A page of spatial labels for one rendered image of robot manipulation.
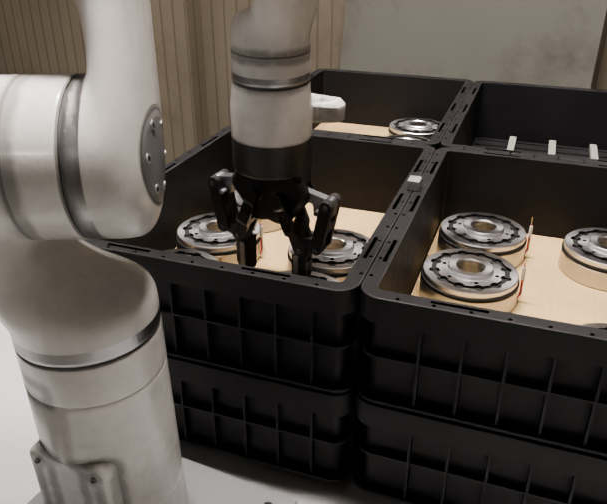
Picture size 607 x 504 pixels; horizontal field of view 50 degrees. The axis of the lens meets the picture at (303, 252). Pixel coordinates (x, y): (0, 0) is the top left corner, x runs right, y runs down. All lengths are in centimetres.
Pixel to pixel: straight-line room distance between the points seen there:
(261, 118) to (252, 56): 5
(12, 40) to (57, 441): 394
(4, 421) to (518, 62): 216
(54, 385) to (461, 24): 234
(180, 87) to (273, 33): 288
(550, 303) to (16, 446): 59
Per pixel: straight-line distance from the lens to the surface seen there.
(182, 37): 336
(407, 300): 53
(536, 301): 76
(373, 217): 91
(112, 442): 45
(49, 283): 41
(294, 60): 57
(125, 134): 35
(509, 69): 258
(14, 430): 81
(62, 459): 47
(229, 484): 56
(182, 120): 348
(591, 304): 77
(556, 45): 257
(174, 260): 59
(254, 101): 58
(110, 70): 35
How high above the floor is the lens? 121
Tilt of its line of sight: 28 degrees down
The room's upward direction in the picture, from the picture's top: straight up
